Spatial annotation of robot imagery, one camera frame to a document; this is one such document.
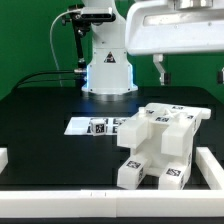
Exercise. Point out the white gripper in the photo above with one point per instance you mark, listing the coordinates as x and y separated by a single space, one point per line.
156 27

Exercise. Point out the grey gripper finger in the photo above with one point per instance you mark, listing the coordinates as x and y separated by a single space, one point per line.
220 76

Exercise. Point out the white chair back frame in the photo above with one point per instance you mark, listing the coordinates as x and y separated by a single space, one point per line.
139 127

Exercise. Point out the white chair seat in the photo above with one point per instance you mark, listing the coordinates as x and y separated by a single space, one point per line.
168 140

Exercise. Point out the white tagged cube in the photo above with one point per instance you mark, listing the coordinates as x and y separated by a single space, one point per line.
116 123
98 127

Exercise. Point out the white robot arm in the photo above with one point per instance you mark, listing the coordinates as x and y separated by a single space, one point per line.
109 74

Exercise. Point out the white right fence bar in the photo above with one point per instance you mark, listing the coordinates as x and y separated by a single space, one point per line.
210 168

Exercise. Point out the white fence bar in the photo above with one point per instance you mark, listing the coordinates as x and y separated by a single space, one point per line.
111 203
210 168
3 159

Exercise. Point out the white tagged flat plate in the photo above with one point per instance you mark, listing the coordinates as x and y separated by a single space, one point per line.
81 125

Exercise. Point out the white front fence bar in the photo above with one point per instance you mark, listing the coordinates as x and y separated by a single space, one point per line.
111 203

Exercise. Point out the white left fence bar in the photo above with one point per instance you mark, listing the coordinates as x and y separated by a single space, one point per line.
3 159

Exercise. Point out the black rear camera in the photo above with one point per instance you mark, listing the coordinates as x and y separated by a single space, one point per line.
96 15

